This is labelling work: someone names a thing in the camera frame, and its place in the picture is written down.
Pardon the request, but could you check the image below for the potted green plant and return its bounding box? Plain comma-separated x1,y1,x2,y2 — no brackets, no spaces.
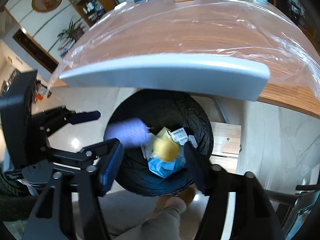
57,17,84,49

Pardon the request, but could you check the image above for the yellow plastic cup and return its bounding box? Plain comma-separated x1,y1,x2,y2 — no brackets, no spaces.
152,138,180,162

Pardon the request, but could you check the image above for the blue crumpled trash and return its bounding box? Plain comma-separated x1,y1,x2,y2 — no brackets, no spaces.
148,155,185,179

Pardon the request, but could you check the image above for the white blue medicine box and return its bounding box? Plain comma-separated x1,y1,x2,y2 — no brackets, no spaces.
157,127,198,148

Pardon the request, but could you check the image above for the purple hair roller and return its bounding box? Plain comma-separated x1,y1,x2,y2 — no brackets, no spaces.
104,118,149,148

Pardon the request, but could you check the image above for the white oval mouse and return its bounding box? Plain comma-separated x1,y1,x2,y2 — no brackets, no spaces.
114,2,127,11

